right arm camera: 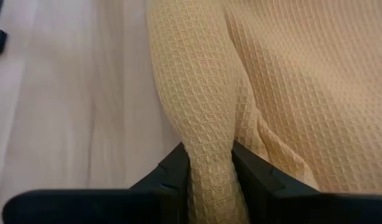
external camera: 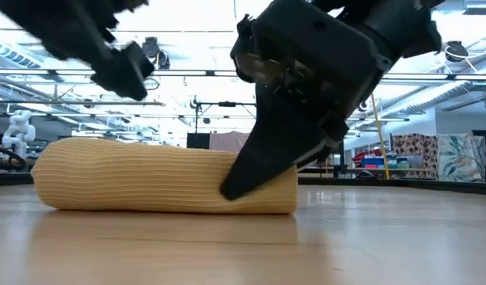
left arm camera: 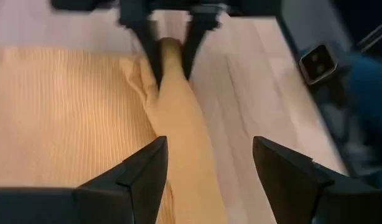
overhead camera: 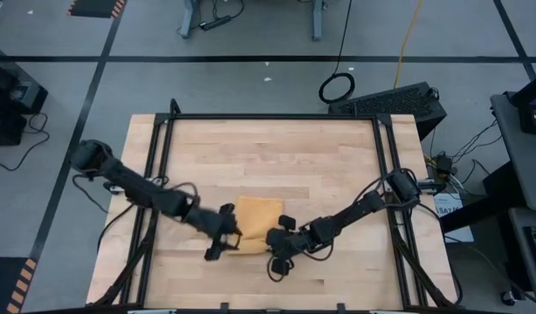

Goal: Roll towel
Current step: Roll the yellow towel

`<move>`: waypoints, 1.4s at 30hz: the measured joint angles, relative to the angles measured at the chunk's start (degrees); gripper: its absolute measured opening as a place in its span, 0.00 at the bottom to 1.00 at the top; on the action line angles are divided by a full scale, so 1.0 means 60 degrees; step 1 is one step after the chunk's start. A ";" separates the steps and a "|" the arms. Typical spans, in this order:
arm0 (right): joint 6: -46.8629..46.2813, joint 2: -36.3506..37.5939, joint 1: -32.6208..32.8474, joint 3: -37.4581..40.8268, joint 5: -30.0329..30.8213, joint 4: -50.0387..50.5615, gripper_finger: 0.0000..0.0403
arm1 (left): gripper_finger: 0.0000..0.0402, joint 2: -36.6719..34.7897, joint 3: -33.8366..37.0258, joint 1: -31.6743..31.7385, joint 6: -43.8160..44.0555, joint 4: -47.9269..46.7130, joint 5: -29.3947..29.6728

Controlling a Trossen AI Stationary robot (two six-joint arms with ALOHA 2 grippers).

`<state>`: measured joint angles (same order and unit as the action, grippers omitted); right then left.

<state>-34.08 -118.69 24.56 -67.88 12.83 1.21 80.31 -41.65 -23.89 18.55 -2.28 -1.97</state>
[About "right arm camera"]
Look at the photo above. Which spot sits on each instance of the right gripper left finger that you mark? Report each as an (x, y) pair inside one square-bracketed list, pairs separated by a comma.
[(166, 183)]

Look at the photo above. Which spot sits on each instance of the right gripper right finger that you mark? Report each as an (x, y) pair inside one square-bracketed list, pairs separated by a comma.
[(259, 186)]

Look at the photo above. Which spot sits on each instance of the yellow waffle-weave towel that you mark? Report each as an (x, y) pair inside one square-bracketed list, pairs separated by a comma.
[(287, 93)]

